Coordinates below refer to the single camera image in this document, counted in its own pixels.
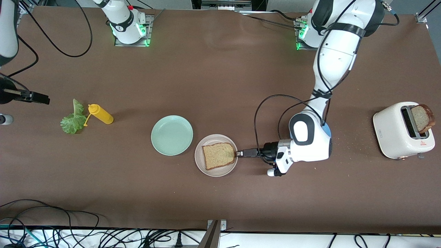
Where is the green lettuce leaf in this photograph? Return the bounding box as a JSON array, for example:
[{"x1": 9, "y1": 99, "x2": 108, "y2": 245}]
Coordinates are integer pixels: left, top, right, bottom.
[{"x1": 60, "y1": 99, "x2": 88, "y2": 134}]

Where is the mint green plate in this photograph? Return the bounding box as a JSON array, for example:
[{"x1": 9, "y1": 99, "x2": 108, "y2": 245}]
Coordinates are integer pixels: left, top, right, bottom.
[{"x1": 151, "y1": 115, "x2": 194, "y2": 156}]

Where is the black braided cable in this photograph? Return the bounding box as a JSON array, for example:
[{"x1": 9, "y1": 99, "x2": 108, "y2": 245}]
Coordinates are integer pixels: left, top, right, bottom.
[{"x1": 238, "y1": 10, "x2": 304, "y2": 31}]

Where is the white toaster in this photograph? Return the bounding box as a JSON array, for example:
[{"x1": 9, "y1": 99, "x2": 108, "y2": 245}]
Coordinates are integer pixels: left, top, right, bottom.
[{"x1": 373, "y1": 101, "x2": 435, "y2": 161}]

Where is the yellow mustard squeeze bottle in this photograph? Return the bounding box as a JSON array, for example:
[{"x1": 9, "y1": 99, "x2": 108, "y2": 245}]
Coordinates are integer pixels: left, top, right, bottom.
[{"x1": 83, "y1": 104, "x2": 114, "y2": 127}]

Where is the teal cable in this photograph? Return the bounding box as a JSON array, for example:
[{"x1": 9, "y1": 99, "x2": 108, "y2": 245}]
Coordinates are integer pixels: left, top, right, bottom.
[{"x1": 0, "y1": 225, "x2": 45, "y2": 247}]

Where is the blue plate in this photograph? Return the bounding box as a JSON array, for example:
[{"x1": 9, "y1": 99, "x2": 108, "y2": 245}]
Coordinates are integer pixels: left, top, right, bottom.
[{"x1": 321, "y1": 122, "x2": 332, "y2": 149}]

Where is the brown bread slice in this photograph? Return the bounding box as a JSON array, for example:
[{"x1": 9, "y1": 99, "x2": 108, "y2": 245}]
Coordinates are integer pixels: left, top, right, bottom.
[
  {"x1": 202, "y1": 143, "x2": 237, "y2": 171},
  {"x1": 411, "y1": 104, "x2": 436, "y2": 134}
]

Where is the small metal bracket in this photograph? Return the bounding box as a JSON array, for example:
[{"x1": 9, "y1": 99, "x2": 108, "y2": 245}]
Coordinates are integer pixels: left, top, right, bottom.
[{"x1": 207, "y1": 219, "x2": 227, "y2": 230}]

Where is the aluminium frame rail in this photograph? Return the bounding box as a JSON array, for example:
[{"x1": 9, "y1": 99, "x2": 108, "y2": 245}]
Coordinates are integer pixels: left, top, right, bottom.
[
  {"x1": 415, "y1": 0, "x2": 441, "y2": 24},
  {"x1": 19, "y1": 0, "x2": 47, "y2": 14}
]

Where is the beige plate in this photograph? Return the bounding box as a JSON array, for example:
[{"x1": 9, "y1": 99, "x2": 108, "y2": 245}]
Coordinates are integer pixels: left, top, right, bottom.
[{"x1": 194, "y1": 134, "x2": 238, "y2": 177}]

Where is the silver metal bracket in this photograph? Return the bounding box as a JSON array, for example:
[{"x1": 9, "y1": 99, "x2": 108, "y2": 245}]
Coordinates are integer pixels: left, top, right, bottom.
[{"x1": 202, "y1": 0, "x2": 252, "y2": 10}]

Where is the grey metal post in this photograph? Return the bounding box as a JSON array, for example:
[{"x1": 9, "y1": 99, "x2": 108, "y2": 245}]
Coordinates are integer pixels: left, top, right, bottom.
[{"x1": 198, "y1": 220, "x2": 221, "y2": 248}]

